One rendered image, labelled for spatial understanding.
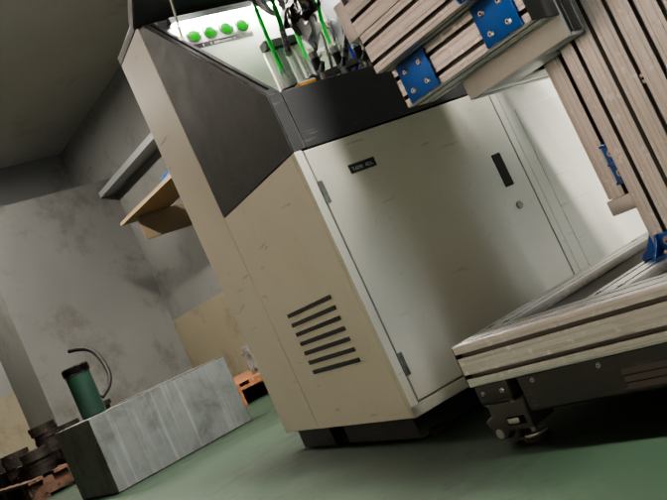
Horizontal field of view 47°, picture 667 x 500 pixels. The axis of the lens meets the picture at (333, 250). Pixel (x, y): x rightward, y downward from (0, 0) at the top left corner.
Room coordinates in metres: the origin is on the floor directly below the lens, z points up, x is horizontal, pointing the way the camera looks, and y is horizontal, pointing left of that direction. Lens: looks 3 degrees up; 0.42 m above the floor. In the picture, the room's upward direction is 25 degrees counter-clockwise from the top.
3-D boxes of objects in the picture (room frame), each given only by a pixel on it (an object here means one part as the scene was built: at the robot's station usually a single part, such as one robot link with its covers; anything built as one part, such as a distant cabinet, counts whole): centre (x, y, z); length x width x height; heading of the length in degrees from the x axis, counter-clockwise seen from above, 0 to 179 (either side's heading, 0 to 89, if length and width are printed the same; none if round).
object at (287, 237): (2.32, -0.17, 0.39); 0.70 x 0.58 x 0.79; 119
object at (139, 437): (4.21, 1.32, 0.39); 0.82 x 0.67 x 0.79; 131
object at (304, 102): (2.09, -0.31, 0.87); 0.62 x 0.04 x 0.16; 119
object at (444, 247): (2.07, -0.31, 0.44); 0.65 x 0.02 x 0.68; 119
